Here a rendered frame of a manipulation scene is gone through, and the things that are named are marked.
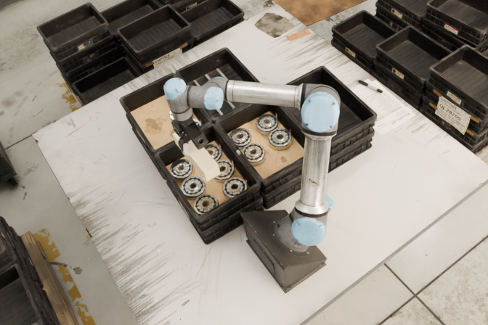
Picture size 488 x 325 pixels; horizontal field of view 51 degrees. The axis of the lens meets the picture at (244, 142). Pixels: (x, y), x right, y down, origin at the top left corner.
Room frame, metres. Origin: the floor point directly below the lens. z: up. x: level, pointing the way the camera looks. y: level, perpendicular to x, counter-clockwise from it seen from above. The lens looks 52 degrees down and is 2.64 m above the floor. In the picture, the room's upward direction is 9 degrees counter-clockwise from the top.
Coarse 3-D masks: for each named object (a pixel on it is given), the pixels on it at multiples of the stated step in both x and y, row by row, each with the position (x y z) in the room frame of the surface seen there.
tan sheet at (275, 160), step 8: (248, 128) 1.50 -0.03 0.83; (256, 136) 1.45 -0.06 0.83; (264, 136) 1.44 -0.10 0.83; (264, 144) 1.40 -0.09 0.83; (296, 144) 1.37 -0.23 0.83; (272, 152) 1.35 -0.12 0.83; (280, 152) 1.34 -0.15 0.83; (288, 152) 1.33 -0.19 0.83; (296, 152) 1.32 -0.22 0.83; (264, 160) 1.31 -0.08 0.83; (272, 160) 1.30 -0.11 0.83; (280, 160) 1.30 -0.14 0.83; (288, 160) 1.29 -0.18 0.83; (256, 168) 1.28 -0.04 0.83; (264, 168) 1.27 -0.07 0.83; (272, 168) 1.26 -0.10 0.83; (280, 168) 1.25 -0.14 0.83; (264, 176) 1.23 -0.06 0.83
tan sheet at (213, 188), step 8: (216, 144) 1.44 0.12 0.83; (168, 168) 1.35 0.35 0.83; (200, 176) 1.28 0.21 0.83; (240, 176) 1.25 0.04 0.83; (208, 184) 1.23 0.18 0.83; (216, 184) 1.23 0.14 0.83; (208, 192) 1.19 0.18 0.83; (216, 192) 1.19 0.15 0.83; (192, 200) 1.17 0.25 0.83; (224, 200) 1.14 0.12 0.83
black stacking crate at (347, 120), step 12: (324, 72) 1.70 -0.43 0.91; (300, 84) 1.67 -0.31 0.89; (324, 84) 1.70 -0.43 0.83; (336, 84) 1.62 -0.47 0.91; (348, 96) 1.54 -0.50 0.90; (348, 108) 1.53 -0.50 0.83; (360, 108) 1.46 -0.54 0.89; (348, 120) 1.46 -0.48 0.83; (360, 120) 1.45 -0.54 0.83; (360, 132) 1.35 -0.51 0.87; (372, 132) 1.37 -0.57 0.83; (336, 144) 1.30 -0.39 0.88; (348, 144) 1.32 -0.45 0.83
